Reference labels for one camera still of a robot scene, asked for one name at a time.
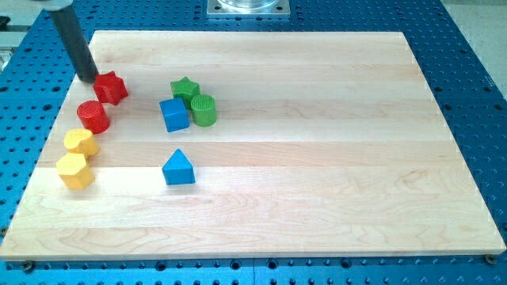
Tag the red star block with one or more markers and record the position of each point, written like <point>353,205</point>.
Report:
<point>109,88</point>

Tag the blue cube block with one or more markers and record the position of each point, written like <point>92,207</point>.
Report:
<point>174,114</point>

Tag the green star block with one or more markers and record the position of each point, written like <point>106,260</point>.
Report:
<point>186,90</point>

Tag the light wooden board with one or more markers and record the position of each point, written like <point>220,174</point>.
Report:
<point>326,144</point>

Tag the green cylinder block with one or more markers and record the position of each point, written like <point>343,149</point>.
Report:
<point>203,110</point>

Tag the blue triangle block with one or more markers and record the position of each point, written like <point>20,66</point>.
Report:
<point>178,169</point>

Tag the red cylinder block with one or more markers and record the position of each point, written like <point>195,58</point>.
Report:
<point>93,116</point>

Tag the yellow heart block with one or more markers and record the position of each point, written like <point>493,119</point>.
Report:
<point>81,141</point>

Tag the yellow hexagon block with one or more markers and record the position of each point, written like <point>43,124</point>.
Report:
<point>74,171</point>

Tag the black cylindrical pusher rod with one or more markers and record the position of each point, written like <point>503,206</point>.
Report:
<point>72,37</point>

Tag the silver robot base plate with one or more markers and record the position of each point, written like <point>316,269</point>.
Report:
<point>238,8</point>

